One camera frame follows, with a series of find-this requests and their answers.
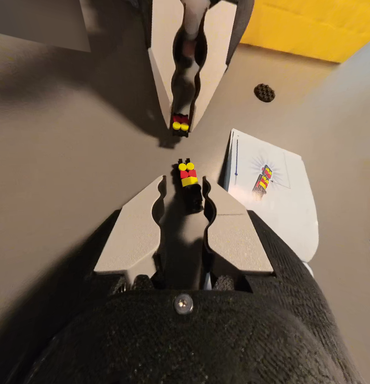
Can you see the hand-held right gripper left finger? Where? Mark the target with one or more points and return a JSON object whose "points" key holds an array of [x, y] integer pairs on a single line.
{"points": [[134, 237]]}

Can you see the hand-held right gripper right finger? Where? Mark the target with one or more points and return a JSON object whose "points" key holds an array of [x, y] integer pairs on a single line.
{"points": [[236, 240]]}

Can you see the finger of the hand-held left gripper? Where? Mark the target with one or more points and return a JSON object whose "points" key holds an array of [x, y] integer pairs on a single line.
{"points": [[218, 36], [162, 36]]}

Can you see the yellow plastic tray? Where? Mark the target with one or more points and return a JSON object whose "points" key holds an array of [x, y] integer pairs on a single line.
{"points": [[308, 27]]}

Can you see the long red yellow lego assembly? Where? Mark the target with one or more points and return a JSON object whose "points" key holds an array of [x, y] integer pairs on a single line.
{"points": [[188, 174]]}

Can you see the short red yellow lego segment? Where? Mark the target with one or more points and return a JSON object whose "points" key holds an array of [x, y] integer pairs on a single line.
{"points": [[180, 126]]}

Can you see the open lego instruction booklet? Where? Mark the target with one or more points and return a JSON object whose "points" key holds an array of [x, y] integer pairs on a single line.
{"points": [[278, 216]]}

